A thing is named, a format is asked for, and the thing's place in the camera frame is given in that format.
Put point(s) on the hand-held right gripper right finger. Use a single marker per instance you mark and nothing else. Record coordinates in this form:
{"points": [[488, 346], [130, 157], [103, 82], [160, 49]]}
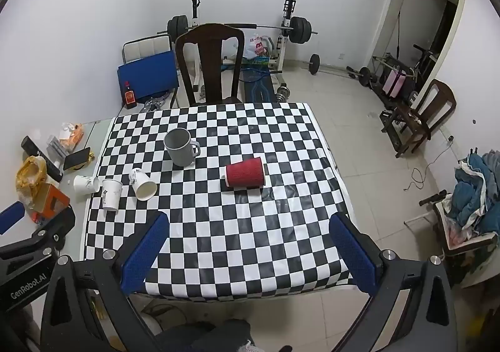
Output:
{"points": [[351, 250]]}

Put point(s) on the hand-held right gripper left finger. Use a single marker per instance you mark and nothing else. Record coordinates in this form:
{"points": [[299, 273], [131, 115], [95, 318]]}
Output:
{"points": [[145, 246]]}

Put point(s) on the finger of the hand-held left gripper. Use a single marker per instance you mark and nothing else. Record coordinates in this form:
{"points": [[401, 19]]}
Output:
{"points": [[47, 229], [11, 215]]}

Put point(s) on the red ribbed paper cup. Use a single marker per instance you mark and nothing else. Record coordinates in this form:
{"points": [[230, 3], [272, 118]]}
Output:
{"points": [[246, 175]]}

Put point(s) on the white paper cup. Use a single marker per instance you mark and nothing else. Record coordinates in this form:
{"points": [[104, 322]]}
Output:
{"points": [[142, 185], [111, 195], [86, 184]]}

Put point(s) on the orange box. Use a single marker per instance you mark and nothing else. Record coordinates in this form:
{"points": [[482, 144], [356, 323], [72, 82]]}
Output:
{"points": [[49, 203]]}

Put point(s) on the yellow plastic bag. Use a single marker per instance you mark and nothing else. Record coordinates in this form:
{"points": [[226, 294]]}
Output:
{"points": [[29, 180]]}

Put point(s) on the long black box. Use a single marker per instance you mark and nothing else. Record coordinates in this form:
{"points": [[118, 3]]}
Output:
{"points": [[41, 158]]}

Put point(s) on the black phone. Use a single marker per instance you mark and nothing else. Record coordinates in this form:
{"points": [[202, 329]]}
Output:
{"points": [[77, 158]]}

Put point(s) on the black white checkered tablecloth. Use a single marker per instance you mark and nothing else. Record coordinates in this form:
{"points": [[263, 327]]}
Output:
{"points": [[218, 195]]}

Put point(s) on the orange snack packet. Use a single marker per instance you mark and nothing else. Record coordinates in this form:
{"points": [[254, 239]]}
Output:
{"points": [[70, 135]]}

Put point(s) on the pile of blue clothes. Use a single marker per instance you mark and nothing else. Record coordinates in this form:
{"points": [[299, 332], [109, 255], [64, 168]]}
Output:
{"points": [[478, 188]]}

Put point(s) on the dark sauce bottle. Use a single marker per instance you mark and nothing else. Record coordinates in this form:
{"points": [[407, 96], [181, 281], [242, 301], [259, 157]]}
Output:
{"points": [[129, 97]]}

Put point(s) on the dark wooden chair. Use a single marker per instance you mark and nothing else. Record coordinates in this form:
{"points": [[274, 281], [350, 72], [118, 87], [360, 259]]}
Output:
{"points": [[211, 66], [424, 117]]}

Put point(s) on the chrome dumbbell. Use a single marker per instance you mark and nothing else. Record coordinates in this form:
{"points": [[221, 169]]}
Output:
{"points": [[284, 93]]}

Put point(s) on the pink bag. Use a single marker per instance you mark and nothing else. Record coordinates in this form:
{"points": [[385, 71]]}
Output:
{"points": [[393, 84]]}

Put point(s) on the small barbell on floor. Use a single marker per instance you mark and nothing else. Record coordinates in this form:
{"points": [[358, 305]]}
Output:
{"points": [[340, 70]]}

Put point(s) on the white weight bench rack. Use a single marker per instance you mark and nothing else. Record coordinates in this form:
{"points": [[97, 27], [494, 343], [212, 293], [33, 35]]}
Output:
{"points": [[283, 39]]}

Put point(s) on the white plastic bag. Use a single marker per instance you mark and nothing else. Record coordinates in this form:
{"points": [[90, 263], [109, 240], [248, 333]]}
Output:
{"points": [[258, 48]]}

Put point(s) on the barbell with black plates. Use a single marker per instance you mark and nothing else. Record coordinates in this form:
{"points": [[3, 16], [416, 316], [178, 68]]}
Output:
{"points": [[242, 26]]}

